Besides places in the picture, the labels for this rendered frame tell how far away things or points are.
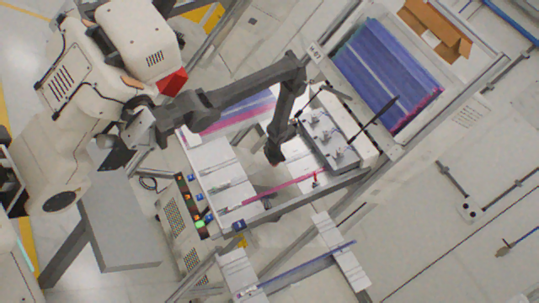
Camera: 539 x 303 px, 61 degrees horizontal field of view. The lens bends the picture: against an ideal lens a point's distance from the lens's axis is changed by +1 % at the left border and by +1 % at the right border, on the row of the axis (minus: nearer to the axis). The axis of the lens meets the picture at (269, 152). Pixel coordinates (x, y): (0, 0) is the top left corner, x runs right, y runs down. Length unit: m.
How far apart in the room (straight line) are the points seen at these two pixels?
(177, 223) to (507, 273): 2.09
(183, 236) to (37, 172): 1.23
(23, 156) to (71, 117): 0.31
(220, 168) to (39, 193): 0.83
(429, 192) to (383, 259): 0.62
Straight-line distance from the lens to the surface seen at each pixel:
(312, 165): 2.07
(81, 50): 1.31
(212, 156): 2.10
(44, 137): 1.51
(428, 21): 2.48
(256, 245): 2.20
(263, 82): 1.37
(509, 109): 3.45
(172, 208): 2.69
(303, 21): 4.54
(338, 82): 2.23
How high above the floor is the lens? 1.83
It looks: 25 degrees down
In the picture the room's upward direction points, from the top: 43 degrees clockwise
